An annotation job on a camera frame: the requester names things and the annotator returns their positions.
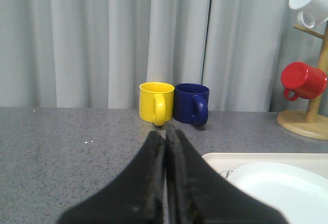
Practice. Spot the red mug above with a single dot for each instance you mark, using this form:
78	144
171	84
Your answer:
302	80

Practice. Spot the grey curtain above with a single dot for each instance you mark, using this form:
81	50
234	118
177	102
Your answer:
96	53

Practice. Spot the yellow mug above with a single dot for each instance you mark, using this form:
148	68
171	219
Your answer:
156	102

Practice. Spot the white round plate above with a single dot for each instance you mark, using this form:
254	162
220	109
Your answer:
300	195

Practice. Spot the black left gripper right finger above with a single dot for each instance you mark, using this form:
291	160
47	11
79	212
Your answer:
197	194

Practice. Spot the wooden mug tree stand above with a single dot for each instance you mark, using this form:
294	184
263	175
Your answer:
309	123

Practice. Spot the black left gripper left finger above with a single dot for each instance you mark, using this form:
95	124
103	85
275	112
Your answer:
134	196

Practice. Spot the cream rabbit serving tray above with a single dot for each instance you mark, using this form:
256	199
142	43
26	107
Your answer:
226	163

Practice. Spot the white mug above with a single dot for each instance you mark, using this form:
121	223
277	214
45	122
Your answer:
309	12

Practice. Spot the dark blue mug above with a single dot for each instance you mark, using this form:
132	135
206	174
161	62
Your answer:
191	104

